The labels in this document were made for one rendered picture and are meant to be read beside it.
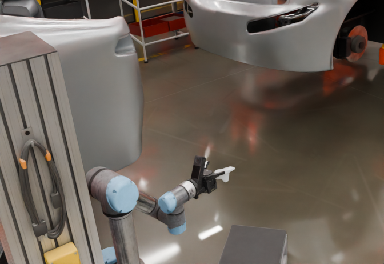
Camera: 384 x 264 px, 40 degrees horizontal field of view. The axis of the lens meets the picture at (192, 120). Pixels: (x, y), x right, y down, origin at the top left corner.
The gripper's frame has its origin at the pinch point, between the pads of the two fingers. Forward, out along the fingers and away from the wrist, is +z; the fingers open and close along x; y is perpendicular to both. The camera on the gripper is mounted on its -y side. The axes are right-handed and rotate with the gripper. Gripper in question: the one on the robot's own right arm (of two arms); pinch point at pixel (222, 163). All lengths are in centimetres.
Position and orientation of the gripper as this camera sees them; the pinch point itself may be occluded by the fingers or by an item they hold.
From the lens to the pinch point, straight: 229.7
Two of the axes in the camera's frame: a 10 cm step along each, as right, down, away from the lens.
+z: 6.9, -3.8, 6.1
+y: 1.9, 9.2, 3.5
